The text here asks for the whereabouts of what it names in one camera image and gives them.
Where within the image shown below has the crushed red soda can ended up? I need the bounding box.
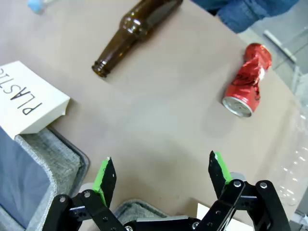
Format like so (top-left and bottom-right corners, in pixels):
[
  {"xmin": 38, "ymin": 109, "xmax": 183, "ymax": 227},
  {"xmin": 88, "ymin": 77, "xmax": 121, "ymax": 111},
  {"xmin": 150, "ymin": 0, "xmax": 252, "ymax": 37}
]
[{"xmin": 221, "ymin": 42, "xmax": 272, "ymax": 118}]

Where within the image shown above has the grey felt plastic basket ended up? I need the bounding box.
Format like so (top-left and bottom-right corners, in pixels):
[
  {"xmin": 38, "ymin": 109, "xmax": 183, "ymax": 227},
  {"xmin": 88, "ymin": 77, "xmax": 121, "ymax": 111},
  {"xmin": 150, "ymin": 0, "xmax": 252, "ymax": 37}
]
[{"xmin": 0, "ymin": 126, "xmax": 90, "ymax": 231}]

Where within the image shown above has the plastic bottle with blue cap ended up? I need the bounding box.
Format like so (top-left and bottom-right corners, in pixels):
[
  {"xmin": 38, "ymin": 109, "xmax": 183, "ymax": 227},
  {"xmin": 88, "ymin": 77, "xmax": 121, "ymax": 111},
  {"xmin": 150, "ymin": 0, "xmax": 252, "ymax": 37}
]
[{"xmin": 26, "ymin": 0, "xmax": 58, "ymax": 14}]

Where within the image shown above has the grey felt can basket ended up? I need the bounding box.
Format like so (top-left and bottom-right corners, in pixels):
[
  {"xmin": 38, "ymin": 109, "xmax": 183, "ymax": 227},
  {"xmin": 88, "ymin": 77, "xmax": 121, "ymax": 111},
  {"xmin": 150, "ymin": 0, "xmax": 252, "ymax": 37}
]
[{"xmin": 113, "ymin": 198, "xmax": 200, "ymax": 220}]

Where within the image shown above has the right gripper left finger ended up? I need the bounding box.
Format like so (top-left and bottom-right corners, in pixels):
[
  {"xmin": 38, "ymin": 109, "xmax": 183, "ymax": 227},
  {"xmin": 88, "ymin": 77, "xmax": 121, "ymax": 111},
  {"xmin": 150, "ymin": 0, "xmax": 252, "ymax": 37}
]
[{"xmin": 38, "ymin": 156, "xmax": 126, "ymax": 231}]

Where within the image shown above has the white PLASTIC label card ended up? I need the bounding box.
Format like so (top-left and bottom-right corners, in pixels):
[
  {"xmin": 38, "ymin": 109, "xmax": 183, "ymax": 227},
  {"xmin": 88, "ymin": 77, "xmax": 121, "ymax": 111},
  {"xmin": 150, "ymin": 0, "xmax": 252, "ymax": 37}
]
[{"xmin": 0, "ymin": 60, "xmax": 71, "ymax": 140}]

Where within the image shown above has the brown glass beer bottle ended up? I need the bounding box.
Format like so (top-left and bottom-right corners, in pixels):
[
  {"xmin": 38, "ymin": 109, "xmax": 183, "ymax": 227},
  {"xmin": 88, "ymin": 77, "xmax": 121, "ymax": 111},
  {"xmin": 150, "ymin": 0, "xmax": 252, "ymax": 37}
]
[{"xmin": 91, "ymin": 0, "xmax": 184, "ymax": 78}]

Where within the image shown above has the person's left forearm denim sleeve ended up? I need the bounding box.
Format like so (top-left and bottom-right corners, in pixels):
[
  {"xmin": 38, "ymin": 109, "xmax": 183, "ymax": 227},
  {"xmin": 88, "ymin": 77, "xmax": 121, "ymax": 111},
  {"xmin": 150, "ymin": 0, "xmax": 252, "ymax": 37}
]
[{"xmin": 192, "ymin": 0, "xmax": 298, "ymax": 34}]

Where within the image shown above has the aluminium frame profile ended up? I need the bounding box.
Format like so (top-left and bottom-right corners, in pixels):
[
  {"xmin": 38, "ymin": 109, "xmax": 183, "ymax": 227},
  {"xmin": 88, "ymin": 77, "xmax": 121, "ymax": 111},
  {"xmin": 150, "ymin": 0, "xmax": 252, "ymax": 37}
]
[{"xmin": 263, "ymin": 30, "xmax": 298, "ymax": 64}]

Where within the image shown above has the clear plastic bottle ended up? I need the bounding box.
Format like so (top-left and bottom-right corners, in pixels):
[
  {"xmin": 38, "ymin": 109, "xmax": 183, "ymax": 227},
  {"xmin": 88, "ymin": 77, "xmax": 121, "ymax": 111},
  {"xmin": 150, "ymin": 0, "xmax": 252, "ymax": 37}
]
[{"xmin": 276, "ymin": 72, "xmax": 308, "ymax": 207}]

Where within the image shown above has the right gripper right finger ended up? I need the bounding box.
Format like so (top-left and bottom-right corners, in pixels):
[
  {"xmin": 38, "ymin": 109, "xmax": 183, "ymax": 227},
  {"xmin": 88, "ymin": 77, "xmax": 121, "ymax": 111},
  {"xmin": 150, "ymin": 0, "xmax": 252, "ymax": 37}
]
[{"xmin": 197, "ymin": 150, "xmax": 291, "ymax": 231}]

